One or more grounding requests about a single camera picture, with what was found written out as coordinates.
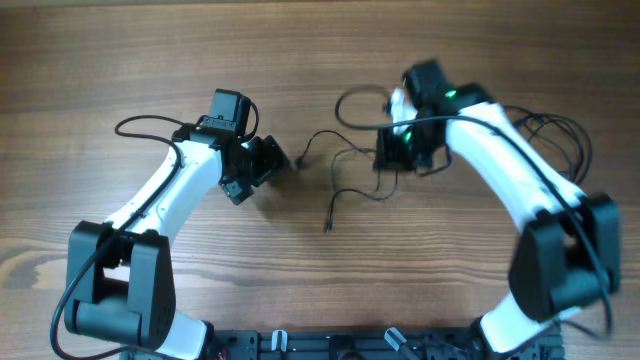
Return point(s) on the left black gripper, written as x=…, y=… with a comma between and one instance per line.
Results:
x=272, y=159

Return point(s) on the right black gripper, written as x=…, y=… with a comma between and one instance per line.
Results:
x=387, y=158

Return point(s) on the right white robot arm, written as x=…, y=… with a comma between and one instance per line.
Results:
x=568, y=253

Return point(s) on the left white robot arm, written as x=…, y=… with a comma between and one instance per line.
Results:
x=119, y=279

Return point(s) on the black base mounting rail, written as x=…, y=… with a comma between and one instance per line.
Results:
x=451, y=343

